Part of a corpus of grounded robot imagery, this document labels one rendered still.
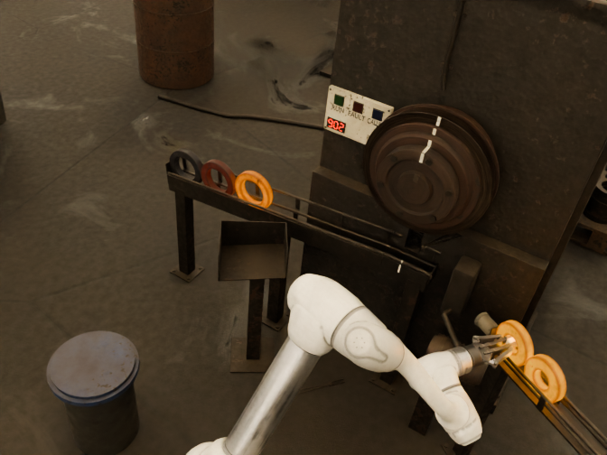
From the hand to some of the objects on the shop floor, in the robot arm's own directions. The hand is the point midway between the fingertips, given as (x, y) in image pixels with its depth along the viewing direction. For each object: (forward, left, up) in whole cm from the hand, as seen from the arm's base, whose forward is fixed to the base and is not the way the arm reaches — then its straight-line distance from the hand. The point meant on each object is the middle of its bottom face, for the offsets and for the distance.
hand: (515, 340), depth 208 cm
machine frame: (+60, +47, -75) cm, 107 cm away
